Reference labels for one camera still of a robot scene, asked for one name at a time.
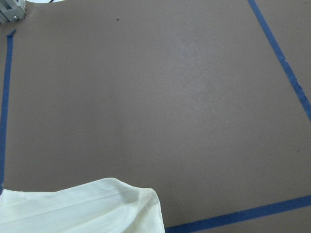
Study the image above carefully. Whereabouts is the aluminium frame post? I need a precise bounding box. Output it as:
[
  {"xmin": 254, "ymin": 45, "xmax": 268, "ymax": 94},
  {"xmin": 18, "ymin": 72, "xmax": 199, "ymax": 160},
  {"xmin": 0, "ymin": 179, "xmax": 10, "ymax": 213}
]
[{"xmin": 0, "ymin": 0, "xmax": 26, "ymax": 24}]

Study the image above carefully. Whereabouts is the cream long-sleeve cat shirt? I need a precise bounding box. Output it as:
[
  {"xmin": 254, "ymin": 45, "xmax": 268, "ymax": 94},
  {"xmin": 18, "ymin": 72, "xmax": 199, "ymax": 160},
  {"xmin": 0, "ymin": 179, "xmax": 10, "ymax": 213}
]
[{"xmin": 0, "ymin": 178, "xmax": 165, "ymax": 233}]

